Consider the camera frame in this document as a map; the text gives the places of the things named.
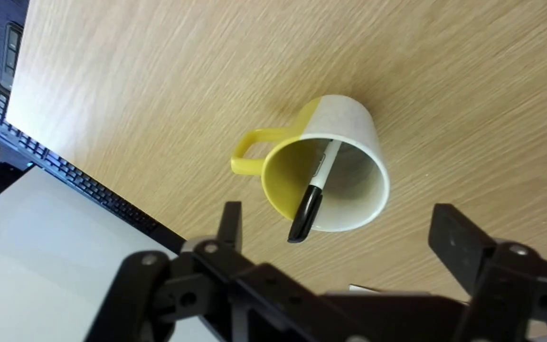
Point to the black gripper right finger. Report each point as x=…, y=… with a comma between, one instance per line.
x=514, y=285

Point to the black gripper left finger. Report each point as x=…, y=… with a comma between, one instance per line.
x=223, y=296

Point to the white marker with black cap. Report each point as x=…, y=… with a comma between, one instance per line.
x=309, y=210

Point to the black computer keyboard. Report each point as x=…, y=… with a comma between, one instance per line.
x=85, y=180

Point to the white partition board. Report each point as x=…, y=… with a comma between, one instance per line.
x=39, y=266

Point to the yellow and white mug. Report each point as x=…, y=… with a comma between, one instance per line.
x=351, y=125

